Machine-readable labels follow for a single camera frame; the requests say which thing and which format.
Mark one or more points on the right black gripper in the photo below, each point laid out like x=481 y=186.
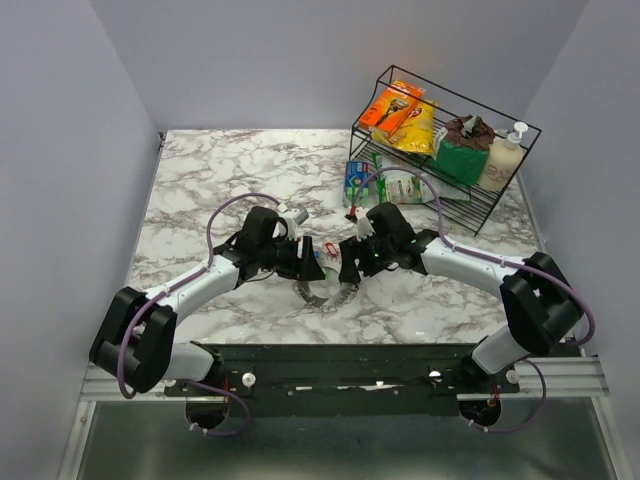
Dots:
x=351 y=249

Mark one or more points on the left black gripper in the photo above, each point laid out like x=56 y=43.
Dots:
x=306 y=268

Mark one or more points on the red key tag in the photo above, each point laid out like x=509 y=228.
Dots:
x=332 y=250

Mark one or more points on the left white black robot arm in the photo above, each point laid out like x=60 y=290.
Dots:
x=136 y=340

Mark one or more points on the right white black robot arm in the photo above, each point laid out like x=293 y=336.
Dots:
x=539 y=309

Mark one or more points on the green white snack packet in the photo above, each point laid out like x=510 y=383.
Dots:
x=400 y=187

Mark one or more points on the blue green small box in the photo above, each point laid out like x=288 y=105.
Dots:
x=356 y=173

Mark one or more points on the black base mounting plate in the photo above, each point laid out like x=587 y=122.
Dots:
x=220 y=382

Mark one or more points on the yellow chips bag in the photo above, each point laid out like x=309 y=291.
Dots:
x=415 y=134

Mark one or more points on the orange razor box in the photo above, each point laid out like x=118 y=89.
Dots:
x=391 y=108

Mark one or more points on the green brown paper bag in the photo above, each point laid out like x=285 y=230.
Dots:
x=461 y=149

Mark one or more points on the cream pump lotion bottle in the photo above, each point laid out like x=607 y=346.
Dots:
x=505 y=154

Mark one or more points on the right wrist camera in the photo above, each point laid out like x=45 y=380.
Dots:
x=364 y=228

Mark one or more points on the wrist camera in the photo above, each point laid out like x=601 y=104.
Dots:
x=364 y=228
x=295 y=220

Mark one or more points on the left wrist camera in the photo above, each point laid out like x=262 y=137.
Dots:
x=295 y=220

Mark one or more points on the black wire shelf rack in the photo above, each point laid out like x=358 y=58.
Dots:
x=471 y=215

